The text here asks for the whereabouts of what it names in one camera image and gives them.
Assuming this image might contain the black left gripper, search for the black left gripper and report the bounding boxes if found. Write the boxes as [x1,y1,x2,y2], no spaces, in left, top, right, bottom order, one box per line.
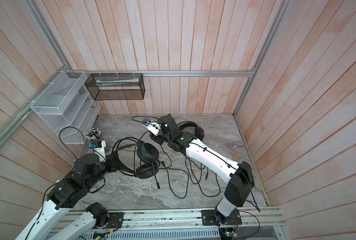
[87,153,120,189]

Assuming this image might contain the large black gaming headset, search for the large black gaming headset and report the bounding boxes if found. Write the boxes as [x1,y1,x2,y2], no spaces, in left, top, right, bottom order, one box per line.
[111,115,191,200]

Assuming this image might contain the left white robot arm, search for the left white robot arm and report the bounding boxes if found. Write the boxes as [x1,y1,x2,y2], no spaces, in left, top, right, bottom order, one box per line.
[17,153,118,240]

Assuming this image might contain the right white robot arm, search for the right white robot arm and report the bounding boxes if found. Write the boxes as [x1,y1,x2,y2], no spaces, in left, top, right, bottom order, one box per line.
[142,114,255,226]

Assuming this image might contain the clear cup of pencils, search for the clear cup of pencils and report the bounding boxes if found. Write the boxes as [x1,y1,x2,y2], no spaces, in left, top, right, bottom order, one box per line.
[85,128,103,142]

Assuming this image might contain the papers in black basket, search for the papers in black basket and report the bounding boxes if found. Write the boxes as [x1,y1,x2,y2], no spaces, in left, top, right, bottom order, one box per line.
[95,78,139,87]

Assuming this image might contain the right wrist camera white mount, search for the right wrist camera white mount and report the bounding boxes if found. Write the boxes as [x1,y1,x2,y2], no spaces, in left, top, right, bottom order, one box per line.
[142,118,161,136]

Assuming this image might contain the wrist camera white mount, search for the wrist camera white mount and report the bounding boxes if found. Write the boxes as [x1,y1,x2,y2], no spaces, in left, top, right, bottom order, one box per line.
[90,140,106,162]
[142,118,161,136]

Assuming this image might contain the small black wired headphones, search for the small black wired headphones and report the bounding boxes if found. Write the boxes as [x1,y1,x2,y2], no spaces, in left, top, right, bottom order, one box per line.
[178,121,221,198]

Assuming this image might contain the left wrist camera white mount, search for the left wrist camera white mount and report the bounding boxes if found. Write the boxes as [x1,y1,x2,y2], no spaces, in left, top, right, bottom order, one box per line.
[90,140,106,162]

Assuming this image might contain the black wire mesh wall basket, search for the black wire mesh wall basket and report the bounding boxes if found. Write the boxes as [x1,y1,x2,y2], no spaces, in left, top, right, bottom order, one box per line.
[85,73,145,101]

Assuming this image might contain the white wire mesh wall shelf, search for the white wire mesh wall shelf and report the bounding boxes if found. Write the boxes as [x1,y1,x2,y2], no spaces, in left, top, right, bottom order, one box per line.
[31,71,100,145]

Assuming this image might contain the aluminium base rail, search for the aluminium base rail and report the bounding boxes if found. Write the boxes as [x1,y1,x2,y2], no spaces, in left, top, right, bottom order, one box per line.
[57,206,287,240]

